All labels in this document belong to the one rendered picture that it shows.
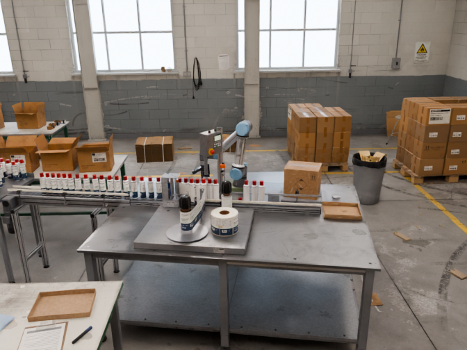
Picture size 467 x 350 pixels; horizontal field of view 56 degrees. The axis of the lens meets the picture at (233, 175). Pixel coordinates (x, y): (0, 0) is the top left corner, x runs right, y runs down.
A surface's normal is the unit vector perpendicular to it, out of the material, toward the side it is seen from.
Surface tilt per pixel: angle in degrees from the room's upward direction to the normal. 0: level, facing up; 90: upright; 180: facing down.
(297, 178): 90
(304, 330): 0
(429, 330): 0
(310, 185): 90
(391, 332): 0
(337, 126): 90
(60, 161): 90
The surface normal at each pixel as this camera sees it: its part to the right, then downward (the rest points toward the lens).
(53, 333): -0.01, -0.94
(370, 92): 0.02, 0.34
